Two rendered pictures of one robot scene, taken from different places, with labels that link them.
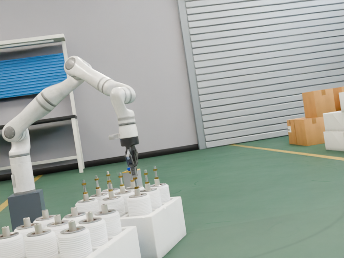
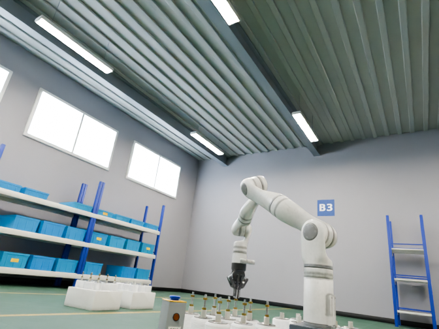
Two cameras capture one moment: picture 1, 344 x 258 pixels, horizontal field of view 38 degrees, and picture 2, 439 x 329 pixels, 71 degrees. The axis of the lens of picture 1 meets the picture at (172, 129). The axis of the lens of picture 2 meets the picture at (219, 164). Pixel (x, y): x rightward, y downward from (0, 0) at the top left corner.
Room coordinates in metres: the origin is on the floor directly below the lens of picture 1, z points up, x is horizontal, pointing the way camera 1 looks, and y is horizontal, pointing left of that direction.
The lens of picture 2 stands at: (3.29, 1.15, 0.40)
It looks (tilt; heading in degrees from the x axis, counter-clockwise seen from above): 21 degrees up; 222
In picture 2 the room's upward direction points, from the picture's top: 7 degrees clockwise
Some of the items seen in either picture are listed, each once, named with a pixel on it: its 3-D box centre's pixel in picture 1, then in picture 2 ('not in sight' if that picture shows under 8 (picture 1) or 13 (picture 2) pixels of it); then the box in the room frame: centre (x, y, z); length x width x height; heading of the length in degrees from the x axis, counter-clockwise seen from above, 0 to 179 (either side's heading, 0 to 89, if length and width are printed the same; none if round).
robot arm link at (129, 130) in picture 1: (123, 130); (242, 257); (1.99, 0.19, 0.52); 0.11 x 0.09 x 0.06; 80
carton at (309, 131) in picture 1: (310, 131); not in sight; (5.66, -1.57, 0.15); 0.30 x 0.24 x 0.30; 7
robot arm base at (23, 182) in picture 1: (22, 174); (318, 296); (2.27, 0.71, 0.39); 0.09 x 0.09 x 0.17; 8
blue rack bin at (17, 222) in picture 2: not in sight; (17, 224); (1.67, -4.47, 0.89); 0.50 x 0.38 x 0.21; 100
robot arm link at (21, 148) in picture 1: (17, 140); (317, 245); (2.27, 0.71, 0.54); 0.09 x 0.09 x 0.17; 79
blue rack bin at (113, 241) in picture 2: not in sight; (109, 242); (-0.11, -4.72, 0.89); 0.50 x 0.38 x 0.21; 98
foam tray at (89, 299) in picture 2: not in sight; (94, 297); (1.44, -2.09, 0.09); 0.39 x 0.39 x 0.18; 15
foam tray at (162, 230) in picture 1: (128, 229); not in sight; (2.14, 0.25, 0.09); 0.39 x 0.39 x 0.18; 72
